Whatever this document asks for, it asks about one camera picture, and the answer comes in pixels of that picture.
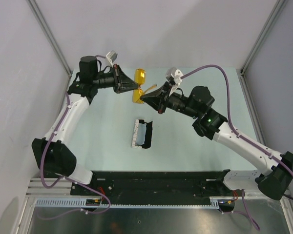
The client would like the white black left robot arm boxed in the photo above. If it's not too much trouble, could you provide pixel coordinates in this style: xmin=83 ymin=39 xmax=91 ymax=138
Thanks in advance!
xmin=32 ymin=51 xmax=139 ymax=195

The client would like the white geometric glasses case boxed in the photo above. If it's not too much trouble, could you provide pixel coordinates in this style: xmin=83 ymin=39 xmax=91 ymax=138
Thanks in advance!
xmin=131 ymin=119 xmax=153 ymax=149

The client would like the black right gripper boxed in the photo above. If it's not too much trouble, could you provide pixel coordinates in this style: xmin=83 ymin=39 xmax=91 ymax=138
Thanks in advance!
xmin=140 ymin=81 xmax=200 ymax=119

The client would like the aluminium front frame rail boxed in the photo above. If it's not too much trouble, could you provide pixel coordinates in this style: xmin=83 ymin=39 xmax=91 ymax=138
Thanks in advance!
xmin=25 ymin=177 xmax=293 ymax=198

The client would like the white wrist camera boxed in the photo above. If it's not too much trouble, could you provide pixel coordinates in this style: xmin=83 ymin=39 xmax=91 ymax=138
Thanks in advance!
xmin=165 ymin=67 xmax=183 ymax=96
xmin=105 ymin=50 xmax=118 ymax=67

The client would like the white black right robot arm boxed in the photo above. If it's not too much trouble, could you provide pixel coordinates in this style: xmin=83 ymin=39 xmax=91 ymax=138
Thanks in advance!
xmin=140 ymin=82 xmax=293 ymax=200

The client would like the blue cleaning cloth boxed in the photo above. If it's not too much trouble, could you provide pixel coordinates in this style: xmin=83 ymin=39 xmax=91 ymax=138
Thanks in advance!
xmin=136 ymin=123 xmax=147 ymax=146

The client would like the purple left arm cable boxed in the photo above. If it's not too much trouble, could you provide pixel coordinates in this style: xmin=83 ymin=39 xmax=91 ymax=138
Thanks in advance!
xmin=36 ymin=55 xmax=111 ymax=220

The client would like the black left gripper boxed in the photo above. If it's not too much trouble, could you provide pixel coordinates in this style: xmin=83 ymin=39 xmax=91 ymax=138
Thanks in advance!
xmin=93 ymin=64 xmax=140 ymax=94

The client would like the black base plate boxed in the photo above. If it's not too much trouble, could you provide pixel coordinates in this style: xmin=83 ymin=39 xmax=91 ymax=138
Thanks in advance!
xmin=40 ymin=170 xmax=275 ymax=198

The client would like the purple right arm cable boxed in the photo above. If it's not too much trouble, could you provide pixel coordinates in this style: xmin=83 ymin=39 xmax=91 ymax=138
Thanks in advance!
xmin=180 ymin=64 xmax=293 ymax=232

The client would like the aluminium corner post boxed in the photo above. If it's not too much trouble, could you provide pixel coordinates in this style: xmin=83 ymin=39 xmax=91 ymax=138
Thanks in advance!
xmin=26 ymin=0 xmax=72 ymax=77
xmin=240 ymin=0 xmax=288 ymax=74

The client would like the grey slotted cable duct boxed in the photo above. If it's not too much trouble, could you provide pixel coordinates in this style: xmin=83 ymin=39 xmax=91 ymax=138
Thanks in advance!
xmin=36 ymin=198 xmax=219 ymax=209

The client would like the right aluminium side rail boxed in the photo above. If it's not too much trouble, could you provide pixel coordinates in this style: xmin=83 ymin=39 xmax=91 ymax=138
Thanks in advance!
xmin=236 ymin=69 xmax=267 ymax=145

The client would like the left aluminium corner post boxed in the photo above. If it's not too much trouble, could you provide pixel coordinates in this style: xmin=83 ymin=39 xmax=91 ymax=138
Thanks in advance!
xmin=26 ymin=0 xmax=72 ymax=77

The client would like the right aluminium corner post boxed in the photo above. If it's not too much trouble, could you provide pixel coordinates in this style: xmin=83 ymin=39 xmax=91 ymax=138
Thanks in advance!
xmin=240 ymin=0 xmax=288 ymax=74

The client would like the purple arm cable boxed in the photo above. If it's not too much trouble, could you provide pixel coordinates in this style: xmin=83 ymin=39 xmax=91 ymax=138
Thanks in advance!
xmin=180 ymin=64 xmax=293 ymax=232
xmin=36 ymin=55 xmax=111 ymax=220

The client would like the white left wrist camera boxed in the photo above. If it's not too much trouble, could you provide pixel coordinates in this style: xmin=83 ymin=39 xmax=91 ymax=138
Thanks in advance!
xmin=105 ymin=50 xmax=118 ymax=67

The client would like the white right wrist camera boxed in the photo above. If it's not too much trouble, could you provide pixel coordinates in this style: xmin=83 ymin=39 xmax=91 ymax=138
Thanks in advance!
xmin=165 ymin=67 xmax=183 ymax=96

